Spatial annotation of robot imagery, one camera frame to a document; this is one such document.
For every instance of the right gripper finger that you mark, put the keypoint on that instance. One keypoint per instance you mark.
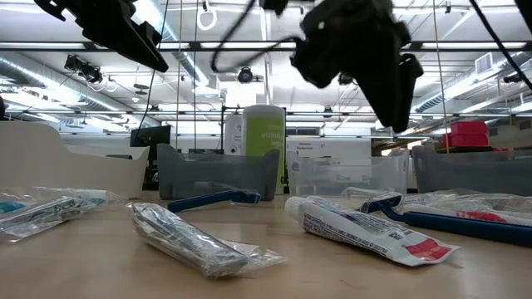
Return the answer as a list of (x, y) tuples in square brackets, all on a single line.
[(409, 91), (382, 95)]

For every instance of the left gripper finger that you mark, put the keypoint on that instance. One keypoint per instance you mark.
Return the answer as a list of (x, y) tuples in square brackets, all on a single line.
[(149, 33), (137, 52)]

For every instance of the grey translucent plastic bin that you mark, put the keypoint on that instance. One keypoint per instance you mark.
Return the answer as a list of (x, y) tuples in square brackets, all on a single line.
[(208, 174), (469, 170)]

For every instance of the white toothpaste tube red print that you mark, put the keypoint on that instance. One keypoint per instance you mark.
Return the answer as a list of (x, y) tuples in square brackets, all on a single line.
[(353, 232)]

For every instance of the packaged toothbrush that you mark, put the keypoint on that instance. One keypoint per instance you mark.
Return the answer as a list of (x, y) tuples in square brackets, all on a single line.
[(478, 216)]

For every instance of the blue disposable razor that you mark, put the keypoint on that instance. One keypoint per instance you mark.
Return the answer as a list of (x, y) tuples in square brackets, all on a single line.
[(457, 227), (199, 202)]

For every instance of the small bagged silver item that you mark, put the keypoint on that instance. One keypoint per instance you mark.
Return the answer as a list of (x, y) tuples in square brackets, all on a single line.
[(45, 216)]

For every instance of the long bagged silver item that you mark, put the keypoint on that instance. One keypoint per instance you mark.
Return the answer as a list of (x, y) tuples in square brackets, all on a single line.
[(187, 241)]

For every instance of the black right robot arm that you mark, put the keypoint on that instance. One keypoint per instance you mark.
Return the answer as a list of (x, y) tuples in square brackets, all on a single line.
[(524, 8)]

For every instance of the red storage box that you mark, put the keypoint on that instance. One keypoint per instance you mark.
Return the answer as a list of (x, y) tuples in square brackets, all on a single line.
[(467, 133)]

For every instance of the black monitor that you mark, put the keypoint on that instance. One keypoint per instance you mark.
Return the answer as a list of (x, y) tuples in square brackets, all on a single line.
[(149, 137)]

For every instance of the clear plastic bin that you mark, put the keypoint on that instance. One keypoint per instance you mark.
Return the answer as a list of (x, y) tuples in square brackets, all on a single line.
[(332, 174)]

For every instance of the green disinfecting wipes canister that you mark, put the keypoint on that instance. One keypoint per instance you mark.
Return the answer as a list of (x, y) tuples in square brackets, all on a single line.
[(264, 133)]

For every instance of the white appliance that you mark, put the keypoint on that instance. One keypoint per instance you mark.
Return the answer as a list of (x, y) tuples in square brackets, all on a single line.
[(233, 133)]

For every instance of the white plastic bin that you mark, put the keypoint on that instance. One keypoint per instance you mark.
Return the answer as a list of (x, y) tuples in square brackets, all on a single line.
[(62, 166)]

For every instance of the black overhead light rail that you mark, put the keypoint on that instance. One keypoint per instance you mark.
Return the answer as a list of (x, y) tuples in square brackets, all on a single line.
[(87, 46)]

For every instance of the black ceiling camera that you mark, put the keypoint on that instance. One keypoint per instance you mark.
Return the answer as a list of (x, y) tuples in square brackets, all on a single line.
[(513, 77), (85, 70), (245, 75)]

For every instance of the silver ventilation duct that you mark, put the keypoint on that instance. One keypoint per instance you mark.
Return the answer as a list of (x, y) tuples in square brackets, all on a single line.
[(465, 83), (50, 87)]

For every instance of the white wall sign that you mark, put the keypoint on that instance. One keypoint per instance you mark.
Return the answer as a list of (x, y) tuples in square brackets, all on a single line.
[(332, 147)]

